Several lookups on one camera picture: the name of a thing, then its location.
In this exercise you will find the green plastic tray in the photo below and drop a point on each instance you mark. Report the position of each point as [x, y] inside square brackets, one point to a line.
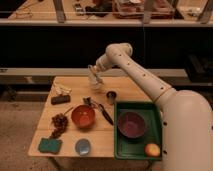
[134, 148]

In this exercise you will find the small metal cup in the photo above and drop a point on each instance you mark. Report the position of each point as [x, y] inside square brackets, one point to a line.
[111, 96]

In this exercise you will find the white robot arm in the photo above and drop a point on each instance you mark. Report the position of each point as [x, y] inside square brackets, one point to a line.
[187, 117]

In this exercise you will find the purple bowl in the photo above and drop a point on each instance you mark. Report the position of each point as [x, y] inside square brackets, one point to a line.
[131, 125]

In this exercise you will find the bunch of dark grapes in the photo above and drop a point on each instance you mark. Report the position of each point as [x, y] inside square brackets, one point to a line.
[60, 122]

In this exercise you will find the grey towel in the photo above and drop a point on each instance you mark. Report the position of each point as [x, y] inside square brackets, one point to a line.
[93, 77]

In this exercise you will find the white paper cup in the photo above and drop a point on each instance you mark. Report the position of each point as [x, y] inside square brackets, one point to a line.
[96, 85]

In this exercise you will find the black handled utensil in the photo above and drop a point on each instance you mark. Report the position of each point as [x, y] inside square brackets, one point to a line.
[105, 114]

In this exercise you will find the small dark metal clip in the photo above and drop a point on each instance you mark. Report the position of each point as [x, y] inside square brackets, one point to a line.
[87, 101]

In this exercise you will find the white crumpled wrapper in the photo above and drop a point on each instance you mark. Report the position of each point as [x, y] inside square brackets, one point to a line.
[61, 89]

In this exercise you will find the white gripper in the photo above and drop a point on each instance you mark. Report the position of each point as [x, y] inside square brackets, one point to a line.
[95, 69]

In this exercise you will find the red yellow apple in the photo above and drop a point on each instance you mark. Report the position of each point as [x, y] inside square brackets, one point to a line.
[152, 150]

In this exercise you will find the orange bowl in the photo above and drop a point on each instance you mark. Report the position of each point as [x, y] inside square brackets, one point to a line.
[83, 116]

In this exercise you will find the green sponge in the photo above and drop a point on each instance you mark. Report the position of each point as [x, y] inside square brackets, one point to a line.
[47, 145]

